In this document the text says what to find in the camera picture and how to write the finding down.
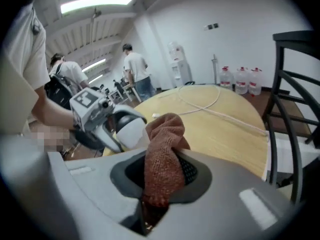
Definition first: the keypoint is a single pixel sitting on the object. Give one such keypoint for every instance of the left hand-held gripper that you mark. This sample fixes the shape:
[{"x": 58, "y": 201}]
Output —
[{"x": 87, "y": 114}]

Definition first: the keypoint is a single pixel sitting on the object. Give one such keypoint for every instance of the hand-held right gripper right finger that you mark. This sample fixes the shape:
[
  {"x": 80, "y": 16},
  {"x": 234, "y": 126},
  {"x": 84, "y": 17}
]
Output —
[{"x": 237, "y": 209}]

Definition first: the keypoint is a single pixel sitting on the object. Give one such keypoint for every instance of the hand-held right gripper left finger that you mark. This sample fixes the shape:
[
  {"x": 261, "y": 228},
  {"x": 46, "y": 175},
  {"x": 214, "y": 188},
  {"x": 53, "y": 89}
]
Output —
[{"x": 95, "y": 184}]

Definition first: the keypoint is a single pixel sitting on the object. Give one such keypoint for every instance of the brown cloth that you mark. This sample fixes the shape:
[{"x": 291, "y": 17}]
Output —
[{"x": 162, "y": 159}]

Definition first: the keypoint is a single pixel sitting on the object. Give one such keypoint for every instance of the person's left forearm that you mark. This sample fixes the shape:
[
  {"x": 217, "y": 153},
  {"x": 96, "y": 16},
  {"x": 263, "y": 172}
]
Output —
[{"x": 50, "y": 111}]

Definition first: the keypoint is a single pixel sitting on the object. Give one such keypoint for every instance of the ceiling tube light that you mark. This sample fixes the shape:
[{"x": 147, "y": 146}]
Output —
[
  {"x": 93, "y": 64},
  {"x": 97, "y": 4},
  {"x": 96, "y": 79}
]

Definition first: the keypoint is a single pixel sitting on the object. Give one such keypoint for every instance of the black backpack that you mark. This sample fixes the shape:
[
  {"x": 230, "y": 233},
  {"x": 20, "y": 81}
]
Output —
[{"x": 58, "y": 91}]

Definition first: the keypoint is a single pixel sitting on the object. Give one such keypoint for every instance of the round wooden table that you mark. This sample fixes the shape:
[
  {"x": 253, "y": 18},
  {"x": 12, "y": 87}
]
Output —
[{"x": 225, "y": 139}]

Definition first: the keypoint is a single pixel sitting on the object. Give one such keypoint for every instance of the white water dispenser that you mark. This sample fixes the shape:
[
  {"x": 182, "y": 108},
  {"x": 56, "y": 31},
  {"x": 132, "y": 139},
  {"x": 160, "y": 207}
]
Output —
[{"x": 180, "y": 72}]

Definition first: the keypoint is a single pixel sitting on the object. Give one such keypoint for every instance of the mop with metal pole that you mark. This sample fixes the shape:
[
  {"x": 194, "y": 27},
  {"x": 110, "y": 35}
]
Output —
[{"x": 214, "y": 69}]

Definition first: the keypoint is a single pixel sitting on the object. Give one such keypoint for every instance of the person's white shirt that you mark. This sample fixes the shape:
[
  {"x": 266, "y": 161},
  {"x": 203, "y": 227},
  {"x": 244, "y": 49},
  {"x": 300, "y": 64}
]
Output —
[{"x": 22, "y": 59}]

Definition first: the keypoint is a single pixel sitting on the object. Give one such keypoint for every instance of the wall switch panel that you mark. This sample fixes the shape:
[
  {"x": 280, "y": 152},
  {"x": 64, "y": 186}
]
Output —
[{"x": 212, "y": 26}]

